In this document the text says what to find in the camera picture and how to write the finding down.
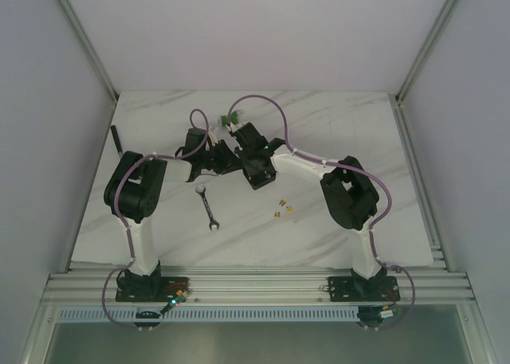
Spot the black fuse box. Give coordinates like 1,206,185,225
243,168,277,190

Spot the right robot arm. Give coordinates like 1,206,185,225
227,123,382,299

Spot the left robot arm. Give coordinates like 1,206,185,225
104,128,241,302

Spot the silver combination wrench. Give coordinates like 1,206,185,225
195,184,219,232

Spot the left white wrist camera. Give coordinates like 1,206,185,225
208,128,219,146

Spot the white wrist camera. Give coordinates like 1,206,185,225
226,123,245,143
208,128,219,146

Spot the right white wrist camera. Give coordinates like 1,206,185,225
226,123,245,143

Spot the hammer with black handle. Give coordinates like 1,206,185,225
110,125,124,157

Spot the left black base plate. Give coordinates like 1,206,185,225
116,276,189,303

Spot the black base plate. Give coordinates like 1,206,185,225
116,276,189,303
327,276,401,303

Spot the white slotted cable duct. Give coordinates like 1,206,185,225
56,304,359,324

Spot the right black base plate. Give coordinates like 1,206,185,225
327,276,401,303

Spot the aluminium frame rail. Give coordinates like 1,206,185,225
41,263,475,306

